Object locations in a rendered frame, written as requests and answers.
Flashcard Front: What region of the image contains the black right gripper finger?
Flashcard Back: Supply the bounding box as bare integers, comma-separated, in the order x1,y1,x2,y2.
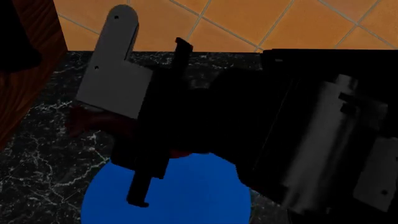
126,172,152,208
172,36,194,71

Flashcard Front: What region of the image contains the red lobster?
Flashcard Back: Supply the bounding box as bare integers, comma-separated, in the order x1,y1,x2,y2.
64,105,193,159

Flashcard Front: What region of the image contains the blue round plate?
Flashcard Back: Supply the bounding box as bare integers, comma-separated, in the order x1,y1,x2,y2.
80,152,253,224

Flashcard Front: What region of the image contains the brown wooden cabinet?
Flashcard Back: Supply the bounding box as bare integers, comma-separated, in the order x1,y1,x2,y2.
0,0,69,151

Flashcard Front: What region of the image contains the black rounded housing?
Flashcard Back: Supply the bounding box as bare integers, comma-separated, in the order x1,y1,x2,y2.
0,0,43,73

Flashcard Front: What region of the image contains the grey gripper bracket plate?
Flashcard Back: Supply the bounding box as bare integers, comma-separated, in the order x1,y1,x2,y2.
75,4,154,120

